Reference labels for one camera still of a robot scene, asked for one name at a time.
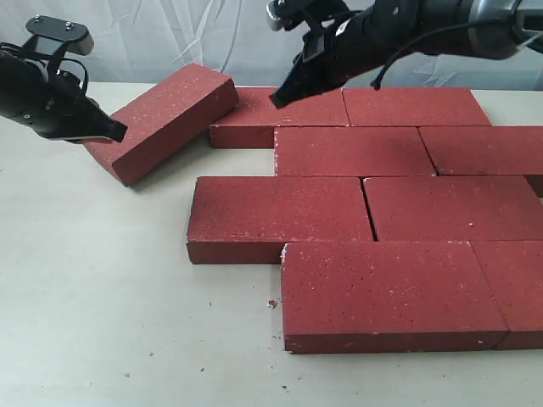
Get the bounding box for red brick third row right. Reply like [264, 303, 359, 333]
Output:
[363, 176, 542, 242]

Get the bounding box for large red brick front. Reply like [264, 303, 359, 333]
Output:
[281, 241, 508, 354]

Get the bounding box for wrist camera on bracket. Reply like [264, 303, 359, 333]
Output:
[22, 14, 94, 61]
[266, 0, 350, 31]

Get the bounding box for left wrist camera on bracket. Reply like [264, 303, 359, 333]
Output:
[22, 14, 94, 61]

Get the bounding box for red brick back row right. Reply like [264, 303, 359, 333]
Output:
[343, 87, 490, 127]

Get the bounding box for red brick back row left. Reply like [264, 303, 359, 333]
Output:
[209, 86, 350, 149]

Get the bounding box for long red brick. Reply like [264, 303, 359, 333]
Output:
[274, 127, 436, 178]

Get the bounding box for red brick second row right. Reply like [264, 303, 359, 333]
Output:
[419, 126, 542, 176]

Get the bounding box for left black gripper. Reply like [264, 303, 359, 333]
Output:
[1, 54, 128, 142]

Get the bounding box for white fabric backdrop curtain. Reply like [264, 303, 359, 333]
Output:
[1, 0, 542, 91]

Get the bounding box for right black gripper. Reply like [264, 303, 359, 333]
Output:
[269, 8, 407, 109]

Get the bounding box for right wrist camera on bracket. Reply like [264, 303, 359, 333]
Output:
[266, 0, 350, 31]

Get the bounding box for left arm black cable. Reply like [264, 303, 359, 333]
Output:
[0, 42, 90, 98]

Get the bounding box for red brick front right edge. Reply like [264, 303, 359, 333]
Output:
[472, 241, 542, 351]

